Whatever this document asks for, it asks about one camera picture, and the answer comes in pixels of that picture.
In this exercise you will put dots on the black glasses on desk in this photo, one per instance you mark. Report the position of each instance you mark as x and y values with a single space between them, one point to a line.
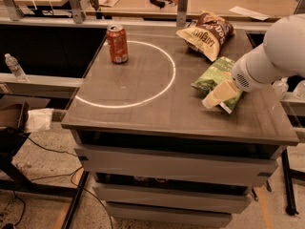
158 3

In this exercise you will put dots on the white paper sheet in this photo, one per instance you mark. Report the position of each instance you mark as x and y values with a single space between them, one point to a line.
249 13

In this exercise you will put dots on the green jalapeno chip bag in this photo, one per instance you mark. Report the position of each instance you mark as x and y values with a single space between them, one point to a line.
219 71

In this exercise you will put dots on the clear bottle at right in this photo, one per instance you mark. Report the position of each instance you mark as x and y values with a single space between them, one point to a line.
281 87

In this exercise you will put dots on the black stand leg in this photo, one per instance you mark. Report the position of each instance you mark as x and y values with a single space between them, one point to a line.
290 195

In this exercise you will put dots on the clear plastic water bottle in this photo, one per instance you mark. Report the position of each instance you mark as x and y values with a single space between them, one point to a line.
15 68

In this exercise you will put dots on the brown and cream chip bag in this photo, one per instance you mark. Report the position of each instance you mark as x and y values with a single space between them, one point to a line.
208 35

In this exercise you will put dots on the white plastic bag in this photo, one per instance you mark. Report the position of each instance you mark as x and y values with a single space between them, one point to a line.
39 120

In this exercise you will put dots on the orange soda can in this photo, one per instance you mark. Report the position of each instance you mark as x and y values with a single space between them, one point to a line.
117 41

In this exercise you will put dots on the dark bin at left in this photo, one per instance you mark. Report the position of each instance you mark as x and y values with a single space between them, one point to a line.
13 120

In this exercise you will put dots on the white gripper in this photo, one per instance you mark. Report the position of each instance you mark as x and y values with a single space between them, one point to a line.
244 74

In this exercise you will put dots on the grey drawer cabinet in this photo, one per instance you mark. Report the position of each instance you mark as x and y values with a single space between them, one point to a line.
155 152

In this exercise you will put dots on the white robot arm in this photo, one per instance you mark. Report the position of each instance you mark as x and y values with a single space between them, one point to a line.
281 54

